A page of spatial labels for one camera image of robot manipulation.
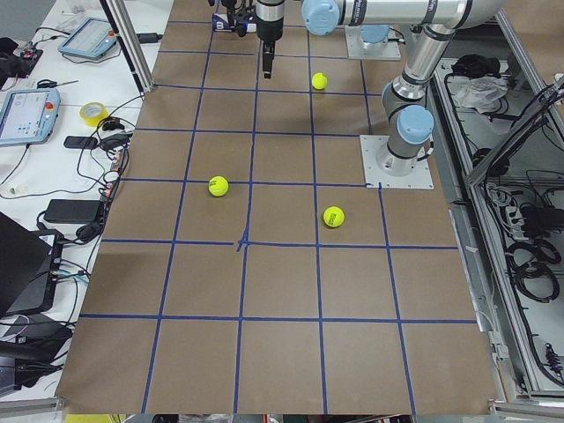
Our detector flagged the teach pendant tablet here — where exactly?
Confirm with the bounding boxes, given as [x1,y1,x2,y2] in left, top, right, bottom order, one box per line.
[57,18,117,60]
[1,88,61,147]

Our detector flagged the black handled scissors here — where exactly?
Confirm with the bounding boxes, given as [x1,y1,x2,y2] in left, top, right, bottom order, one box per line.
[36,79,78,89]

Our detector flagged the black power adapter brick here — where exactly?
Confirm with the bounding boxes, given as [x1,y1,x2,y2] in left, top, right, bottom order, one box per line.
[44,199,101,224]

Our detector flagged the far teach pendant tablet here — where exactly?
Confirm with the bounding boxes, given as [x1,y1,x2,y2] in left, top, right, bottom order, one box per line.
[57,18,117,60]

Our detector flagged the brown paper mat blue grid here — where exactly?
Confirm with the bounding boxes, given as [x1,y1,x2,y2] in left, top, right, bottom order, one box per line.
[57,1,497,415]

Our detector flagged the tennis ball near far base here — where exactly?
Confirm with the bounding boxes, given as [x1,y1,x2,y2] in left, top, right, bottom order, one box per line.
[311,72,328,91]

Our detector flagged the tennis ball centre left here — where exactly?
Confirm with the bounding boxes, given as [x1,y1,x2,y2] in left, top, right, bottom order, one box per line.
[208,175,229,197]

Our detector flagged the black laptop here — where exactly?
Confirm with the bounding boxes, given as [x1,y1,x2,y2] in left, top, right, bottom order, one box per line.
[1,214,63,316]

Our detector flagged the yellow tape roll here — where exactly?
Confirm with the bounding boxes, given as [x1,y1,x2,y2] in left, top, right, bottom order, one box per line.
[79,101,109,128]

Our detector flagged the white crumpled cloth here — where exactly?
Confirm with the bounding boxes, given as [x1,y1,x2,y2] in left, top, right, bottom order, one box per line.
[453,77,508,114]

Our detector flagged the coiled black cables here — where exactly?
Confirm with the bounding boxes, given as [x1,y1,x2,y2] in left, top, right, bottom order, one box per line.
[504,240,561,304]

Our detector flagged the aluminium frame post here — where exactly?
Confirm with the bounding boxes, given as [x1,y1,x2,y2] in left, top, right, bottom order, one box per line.
[99,0,154,95]

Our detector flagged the blue white tennis ball can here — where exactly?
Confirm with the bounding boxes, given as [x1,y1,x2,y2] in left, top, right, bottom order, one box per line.
[211,12,256,33]

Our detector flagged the black remote phone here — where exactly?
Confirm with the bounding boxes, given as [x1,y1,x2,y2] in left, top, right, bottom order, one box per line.
[63,136,98,150]

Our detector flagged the tennis ball with black print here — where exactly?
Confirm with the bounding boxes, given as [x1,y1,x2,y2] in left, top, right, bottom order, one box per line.
[323,205,345,228]

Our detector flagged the near teach pendant tablet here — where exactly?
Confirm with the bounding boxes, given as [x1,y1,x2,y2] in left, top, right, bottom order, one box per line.
[1,88,61,147]

